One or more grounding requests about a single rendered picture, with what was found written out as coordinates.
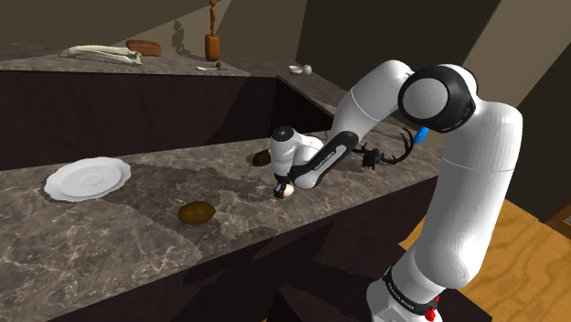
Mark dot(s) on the dark robot stand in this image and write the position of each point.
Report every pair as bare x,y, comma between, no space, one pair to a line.
466,311

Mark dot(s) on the small white spoon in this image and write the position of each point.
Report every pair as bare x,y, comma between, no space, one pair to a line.
207,68

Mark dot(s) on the black antler-shaped holder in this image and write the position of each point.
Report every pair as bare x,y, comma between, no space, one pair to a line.
372,158

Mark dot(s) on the pale egg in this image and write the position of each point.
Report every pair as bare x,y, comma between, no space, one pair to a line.
290,191

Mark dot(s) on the large brown potato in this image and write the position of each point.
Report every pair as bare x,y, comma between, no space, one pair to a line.
196,213

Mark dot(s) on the small brown potato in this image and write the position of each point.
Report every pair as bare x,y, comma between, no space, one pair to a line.
261,158

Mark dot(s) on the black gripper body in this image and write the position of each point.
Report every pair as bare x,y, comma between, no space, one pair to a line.
280,187

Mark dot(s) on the long white bone-shaped object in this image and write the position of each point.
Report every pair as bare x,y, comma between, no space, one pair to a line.
100,52

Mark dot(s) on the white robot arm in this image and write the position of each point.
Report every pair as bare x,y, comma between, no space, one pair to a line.
473,178

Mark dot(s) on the tall wooden pepper mill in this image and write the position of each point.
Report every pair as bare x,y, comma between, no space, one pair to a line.
212,47

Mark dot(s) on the white scalloped plate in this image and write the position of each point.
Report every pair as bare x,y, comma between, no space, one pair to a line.
87,178

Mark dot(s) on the small white bowl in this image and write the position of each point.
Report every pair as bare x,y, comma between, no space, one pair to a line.
295,69

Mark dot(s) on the grey-green ball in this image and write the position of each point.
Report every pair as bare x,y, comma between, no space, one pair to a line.
307,69

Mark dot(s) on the brown bread loaf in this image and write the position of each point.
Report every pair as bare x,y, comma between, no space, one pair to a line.
143,47

